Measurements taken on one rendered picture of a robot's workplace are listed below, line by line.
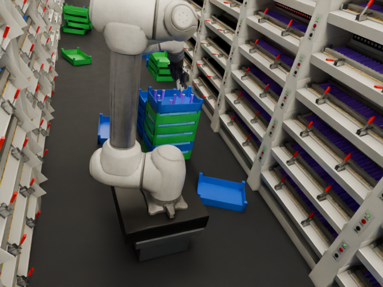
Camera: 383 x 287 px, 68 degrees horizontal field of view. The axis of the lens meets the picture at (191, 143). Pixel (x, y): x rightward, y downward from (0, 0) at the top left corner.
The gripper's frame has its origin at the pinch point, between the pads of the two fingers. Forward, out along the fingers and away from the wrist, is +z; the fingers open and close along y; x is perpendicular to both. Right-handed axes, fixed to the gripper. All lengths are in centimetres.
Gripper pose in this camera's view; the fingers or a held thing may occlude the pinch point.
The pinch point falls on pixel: (180, 85)
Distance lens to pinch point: 173.0
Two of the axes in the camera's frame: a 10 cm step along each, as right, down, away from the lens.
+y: 8.0, 4.5, -3.9
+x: 5.9, -6.8, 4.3
